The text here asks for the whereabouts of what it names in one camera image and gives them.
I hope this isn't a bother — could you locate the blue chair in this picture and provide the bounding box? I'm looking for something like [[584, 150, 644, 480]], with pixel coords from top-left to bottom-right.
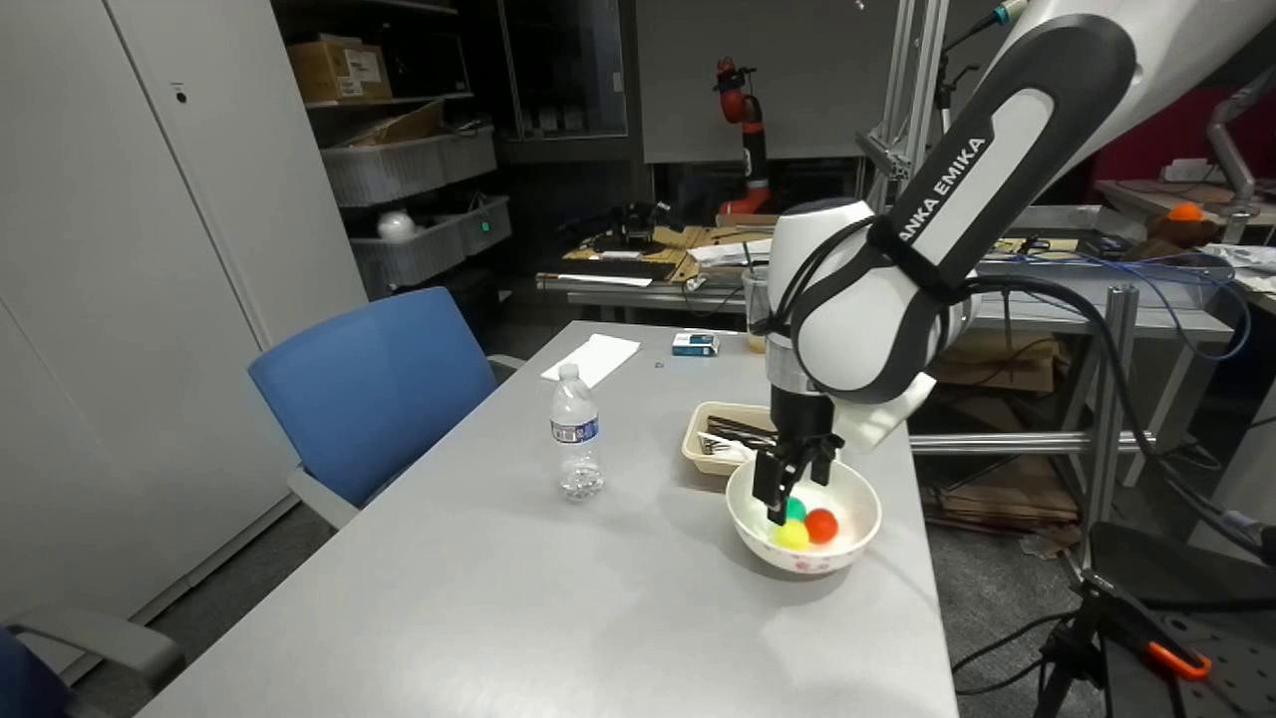
[[0, 605, 186, 718], [248, 288, 522, 527]]

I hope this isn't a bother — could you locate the black plastic fork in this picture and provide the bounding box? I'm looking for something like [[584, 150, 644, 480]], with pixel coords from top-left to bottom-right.
[[704, 414, 773, 449]]

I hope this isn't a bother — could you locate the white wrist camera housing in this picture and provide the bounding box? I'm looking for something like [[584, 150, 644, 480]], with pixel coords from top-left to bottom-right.
[[832, 369, 937, 446]]

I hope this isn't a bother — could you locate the clear water bottle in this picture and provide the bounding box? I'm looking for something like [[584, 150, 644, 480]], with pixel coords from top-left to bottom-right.
[[550, 361, 602, 501]]

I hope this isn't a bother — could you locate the yellow ball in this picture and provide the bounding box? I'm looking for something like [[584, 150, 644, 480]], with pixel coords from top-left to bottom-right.
[[773, 520, 810, 550]]

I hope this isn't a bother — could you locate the blue chair far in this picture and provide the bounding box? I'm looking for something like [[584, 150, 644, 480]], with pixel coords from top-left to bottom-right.
[[0, 605, 186, 718]]

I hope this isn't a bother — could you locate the blue chair near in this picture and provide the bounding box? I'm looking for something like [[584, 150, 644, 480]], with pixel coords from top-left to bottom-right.
[[248, 288, 522, 527]]

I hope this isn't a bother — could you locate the white paper sheet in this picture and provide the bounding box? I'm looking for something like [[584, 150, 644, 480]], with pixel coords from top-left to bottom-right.
[[546, 335, 636, 388]]

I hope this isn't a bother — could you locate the small blue white box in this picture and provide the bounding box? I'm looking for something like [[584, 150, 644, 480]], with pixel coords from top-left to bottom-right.
[[668, 329, 716, 357]]

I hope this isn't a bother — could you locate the white bowl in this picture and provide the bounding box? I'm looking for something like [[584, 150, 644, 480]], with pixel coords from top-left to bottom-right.
[[725, 464, 880, 577]]

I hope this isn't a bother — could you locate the green ball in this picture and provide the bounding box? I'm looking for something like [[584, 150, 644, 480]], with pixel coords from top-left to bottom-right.
[[784, 498, 804, 522]]

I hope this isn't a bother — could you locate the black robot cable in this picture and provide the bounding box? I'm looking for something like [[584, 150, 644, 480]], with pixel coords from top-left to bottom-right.
[[741, 215, 1276, 562]]

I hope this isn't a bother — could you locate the orange black clamp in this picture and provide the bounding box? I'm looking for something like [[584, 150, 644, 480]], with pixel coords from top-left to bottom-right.
[[1094, 587, 1213, 680]]

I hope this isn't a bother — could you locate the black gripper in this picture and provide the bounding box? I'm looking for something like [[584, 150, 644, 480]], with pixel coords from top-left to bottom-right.
[[755, 388, 841, 522]]

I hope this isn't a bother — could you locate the grey storage cabinet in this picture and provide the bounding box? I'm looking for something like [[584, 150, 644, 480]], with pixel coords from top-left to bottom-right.
[[0, 0, 362, 617]]

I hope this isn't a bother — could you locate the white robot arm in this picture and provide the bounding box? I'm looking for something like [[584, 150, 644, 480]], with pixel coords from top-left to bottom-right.
[[755, 0, 1276, 522]]

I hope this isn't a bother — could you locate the beige cutlery tray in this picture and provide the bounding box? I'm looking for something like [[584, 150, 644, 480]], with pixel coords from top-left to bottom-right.
[[681, 397, 773, 480]]

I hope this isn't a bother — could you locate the orange ball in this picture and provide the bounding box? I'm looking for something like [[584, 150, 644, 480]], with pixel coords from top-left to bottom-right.
[[804, 512, 841, 543]]

